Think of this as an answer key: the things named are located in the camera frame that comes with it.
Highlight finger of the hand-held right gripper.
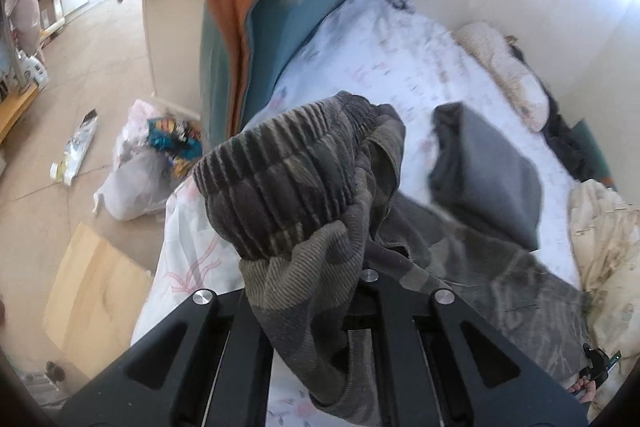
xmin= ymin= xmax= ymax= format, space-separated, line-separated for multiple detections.
xmin=581 ymin=343 xmax=622 ymax=389

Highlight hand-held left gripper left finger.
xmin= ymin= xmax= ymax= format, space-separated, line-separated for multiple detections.
xmin=57 ymin=289 xmax=273 ymax=427

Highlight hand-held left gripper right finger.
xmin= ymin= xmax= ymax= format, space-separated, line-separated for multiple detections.
xmin=345 ymin=268 xmax=588 ymax=427

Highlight camouflage pants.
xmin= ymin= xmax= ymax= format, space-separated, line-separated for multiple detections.
xmin=192 ymin=91 xmax=593 ymax=425

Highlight grey folded pants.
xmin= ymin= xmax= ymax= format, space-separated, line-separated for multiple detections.
xmin=429 ymin=102 xmax=543 ymax=253

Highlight person's right hand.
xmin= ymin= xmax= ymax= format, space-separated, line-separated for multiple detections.
xmin=569 ymin=377 xmax=598 ymax=405

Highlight cream bear print duvet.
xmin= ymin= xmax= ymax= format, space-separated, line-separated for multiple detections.
xmin=567 ymin=179 xmax=640 ymax=423

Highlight cardboard sheet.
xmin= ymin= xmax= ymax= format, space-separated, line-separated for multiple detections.
xmin=42 ymin=222 xmax=153 ymax=365

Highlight white plastic bag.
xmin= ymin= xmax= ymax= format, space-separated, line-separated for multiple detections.
xmin=94 ymin=99 xmax=203 ymax=223

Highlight teal cushion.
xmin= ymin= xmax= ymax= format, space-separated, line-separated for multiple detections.
xmin=572 ymin=119 xmax=613 ymax=185

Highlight dark clothes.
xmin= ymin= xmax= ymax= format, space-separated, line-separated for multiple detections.
xmin=507 ymin=42 xmax=601 ymax=182

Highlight flattened packet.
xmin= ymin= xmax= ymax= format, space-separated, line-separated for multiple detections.
xmin=50 ymin=108 xmax=99 ymax=185

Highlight bed with floral sheet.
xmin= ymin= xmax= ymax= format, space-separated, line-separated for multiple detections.
xmin=132 ymin=0 xmax=583 ymax=427

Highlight cream pillow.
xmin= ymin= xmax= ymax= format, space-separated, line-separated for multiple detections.
xmin=452 ymin=22 xmax=550 ymax=132

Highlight teal and orange blanket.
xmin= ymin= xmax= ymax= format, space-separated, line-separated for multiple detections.
xmin=191 ymin=0 xmax=381 ymax=142

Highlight pink coat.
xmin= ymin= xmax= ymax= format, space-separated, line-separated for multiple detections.
xmin=0 ymin=0 xmax=41 ymax=55

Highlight beige bed frame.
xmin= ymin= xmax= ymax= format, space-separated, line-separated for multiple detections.
xmin=142 ymin=0 xmax=206 ymax=118

